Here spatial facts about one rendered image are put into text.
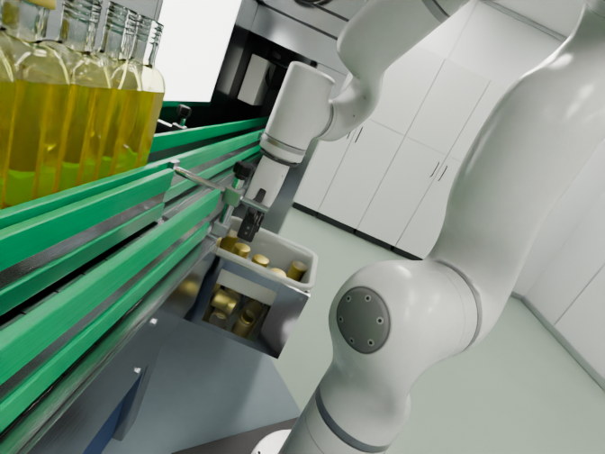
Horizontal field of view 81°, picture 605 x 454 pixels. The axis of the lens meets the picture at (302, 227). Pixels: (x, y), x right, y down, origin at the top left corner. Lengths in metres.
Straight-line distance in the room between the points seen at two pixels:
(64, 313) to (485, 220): 0.37
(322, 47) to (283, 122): 0.78
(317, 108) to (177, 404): 0.57
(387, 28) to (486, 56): 4.34
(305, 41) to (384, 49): 0.85
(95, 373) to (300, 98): 0.47
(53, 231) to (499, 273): 0.45
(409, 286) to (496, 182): 0.13
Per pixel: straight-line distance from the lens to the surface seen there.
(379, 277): 0.36
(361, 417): 0.48
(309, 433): 0.54
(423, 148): 4.24
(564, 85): 0.40
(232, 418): 0.74
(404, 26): 0.54
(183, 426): 0.71
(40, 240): 0.37
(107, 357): 0.37
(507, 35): 4.96
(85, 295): 0.30
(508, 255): 0.44
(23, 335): 0.26
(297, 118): 0.62
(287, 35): 1.40
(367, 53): 0.56
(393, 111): 4.16
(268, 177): 0.64
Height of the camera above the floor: 1.31
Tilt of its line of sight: 20 degrees down
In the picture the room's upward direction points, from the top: 25 degrees clockwise
